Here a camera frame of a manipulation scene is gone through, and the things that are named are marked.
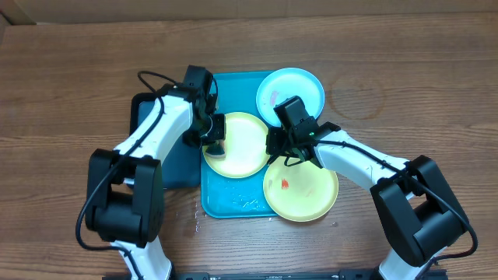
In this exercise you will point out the black water tray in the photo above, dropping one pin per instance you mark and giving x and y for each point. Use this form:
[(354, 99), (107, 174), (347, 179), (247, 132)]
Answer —
[(182, 166)]

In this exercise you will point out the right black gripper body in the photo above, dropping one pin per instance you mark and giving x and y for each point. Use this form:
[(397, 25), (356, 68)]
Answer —
[(275, 144)]

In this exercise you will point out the yellow-green plate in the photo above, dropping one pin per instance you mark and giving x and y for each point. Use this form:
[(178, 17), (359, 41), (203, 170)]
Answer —
[(299, 192), (244, 147)]

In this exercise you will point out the green dish sponge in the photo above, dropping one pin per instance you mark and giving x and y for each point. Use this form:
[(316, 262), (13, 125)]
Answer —
[(215, 150)]

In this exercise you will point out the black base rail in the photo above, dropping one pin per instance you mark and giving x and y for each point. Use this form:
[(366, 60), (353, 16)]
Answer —
[(344, 274)]

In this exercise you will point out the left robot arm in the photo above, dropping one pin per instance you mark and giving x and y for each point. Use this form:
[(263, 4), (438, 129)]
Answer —
[(124, 202)]

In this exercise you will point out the teal plastic serving tray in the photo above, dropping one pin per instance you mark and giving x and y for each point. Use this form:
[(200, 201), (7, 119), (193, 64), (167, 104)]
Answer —
[(224, 197)]

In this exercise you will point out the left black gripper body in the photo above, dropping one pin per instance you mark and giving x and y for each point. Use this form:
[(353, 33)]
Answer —
[(212, 130)]

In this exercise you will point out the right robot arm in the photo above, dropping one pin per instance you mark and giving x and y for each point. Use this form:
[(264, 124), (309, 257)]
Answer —
[(419, 212)]

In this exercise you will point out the light blue plate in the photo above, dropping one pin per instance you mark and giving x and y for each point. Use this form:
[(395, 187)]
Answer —
[(285, 83)]

